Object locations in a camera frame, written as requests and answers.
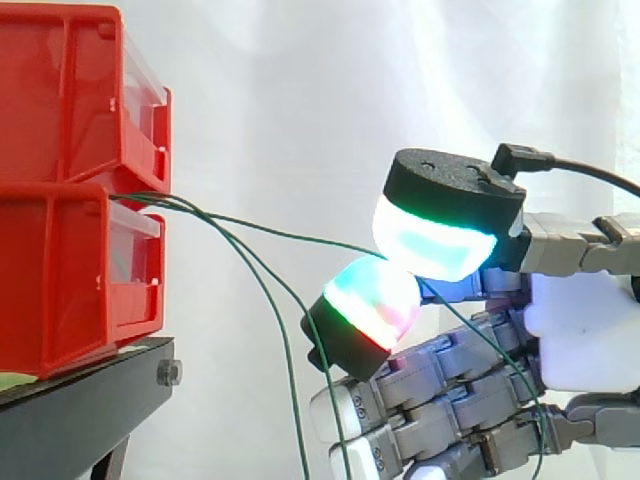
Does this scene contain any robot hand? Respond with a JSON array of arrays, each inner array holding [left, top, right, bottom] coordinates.
[[299, 146, 640, 480]]

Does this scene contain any black stand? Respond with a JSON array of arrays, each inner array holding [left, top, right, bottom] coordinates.
[[0, 335, 184, 480]]

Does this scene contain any red plastic bin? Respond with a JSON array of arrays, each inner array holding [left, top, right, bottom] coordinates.
[[0, 4, 174, 195], [0, 181, 167, 381]]

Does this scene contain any thin black cable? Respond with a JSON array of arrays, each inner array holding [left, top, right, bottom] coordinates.
[[489, 142, 640, 197]]

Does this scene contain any green cable bundle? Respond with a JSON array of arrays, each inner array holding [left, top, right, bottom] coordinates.
[[110, 191, 354, 480]]

